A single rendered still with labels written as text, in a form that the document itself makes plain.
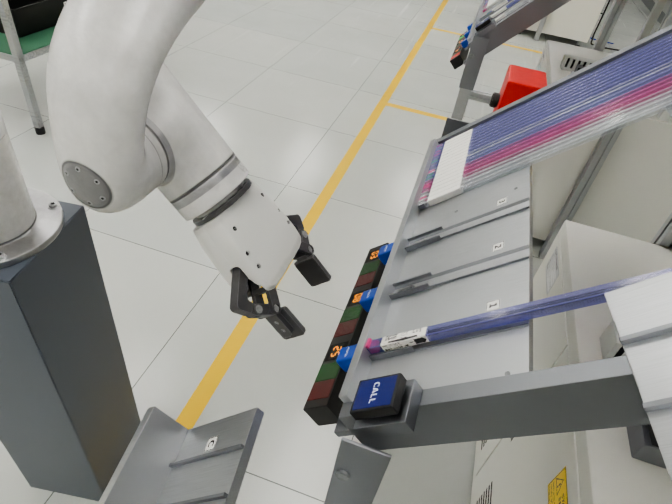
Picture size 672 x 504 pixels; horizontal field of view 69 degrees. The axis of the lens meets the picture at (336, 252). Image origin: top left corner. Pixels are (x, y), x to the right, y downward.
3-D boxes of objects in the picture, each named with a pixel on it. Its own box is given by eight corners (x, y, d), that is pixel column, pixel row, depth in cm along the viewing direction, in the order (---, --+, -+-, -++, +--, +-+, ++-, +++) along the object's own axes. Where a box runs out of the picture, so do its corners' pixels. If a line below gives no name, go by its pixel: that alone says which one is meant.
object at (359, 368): (372, 436, 56) (337, 396, 53) (446, 168, 105) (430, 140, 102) (381, 435, 55) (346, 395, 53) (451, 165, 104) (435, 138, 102)
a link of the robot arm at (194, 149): (202, 185, 45) (246, 142, 51) (95, 58, 40) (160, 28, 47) (151, 217, 49) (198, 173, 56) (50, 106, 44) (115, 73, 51)
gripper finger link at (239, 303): (242, 241, 53) (274, 276, 56) (210, 291, 48) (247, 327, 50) (249, 238, 53) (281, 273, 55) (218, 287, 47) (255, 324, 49)
